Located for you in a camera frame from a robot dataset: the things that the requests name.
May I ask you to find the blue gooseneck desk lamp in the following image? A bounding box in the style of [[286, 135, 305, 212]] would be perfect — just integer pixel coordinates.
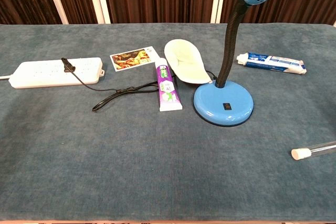
[[193, 0, 277, 127]]

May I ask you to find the purple toothpaste tube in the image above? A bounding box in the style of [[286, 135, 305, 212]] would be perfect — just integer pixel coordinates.
[[154, 57, 183, 112]]

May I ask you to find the white oval dish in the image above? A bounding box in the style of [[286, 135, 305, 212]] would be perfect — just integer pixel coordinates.
[[164, 38, 213, 85]]

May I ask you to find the food photo card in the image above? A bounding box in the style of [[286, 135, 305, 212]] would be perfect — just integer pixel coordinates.
[[109, 46, 161, 72]]

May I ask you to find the blue-grey table cloth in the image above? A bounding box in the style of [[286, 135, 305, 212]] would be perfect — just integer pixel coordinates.
[[0, 22, 336, 222]]

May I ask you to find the blue white toothpaste tube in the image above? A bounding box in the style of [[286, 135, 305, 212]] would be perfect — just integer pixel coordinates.
[[236, 52, 307, 76]]

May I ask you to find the white power strip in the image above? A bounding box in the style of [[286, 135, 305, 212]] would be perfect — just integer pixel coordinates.
[[8, 57, 105, 89]]

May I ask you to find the clear tube with white cap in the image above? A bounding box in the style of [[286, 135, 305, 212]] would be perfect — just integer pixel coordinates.
[[290, 141, 336, 161]]

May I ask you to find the black power cord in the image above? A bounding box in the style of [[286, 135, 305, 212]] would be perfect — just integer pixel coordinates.
[[61, 57, 217, 112]]

